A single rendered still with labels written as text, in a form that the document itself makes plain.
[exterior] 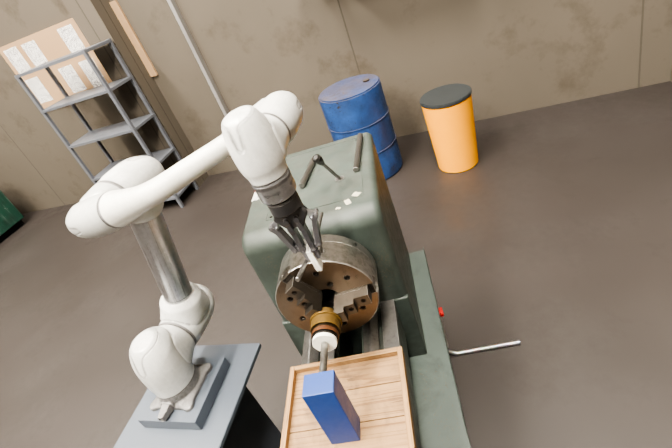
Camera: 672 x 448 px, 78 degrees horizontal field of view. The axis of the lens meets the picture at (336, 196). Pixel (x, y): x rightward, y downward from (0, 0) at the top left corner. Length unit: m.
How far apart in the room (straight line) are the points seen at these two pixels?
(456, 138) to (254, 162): 2.78
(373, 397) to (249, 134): 0.82
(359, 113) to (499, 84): 1.49
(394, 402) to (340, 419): 0.18
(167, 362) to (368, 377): 0.68
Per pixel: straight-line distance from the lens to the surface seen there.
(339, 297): 1.26
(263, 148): 0.86
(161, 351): 1.59
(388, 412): 1.27
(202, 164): 1.08
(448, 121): 3.44
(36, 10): 5.80
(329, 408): 1.13
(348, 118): 3.56
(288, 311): 1.35
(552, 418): 2.23
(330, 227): 1.32
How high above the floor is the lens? 1.97
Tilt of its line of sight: 30 degrees down
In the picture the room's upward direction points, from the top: 21 degrees counter-clockwise
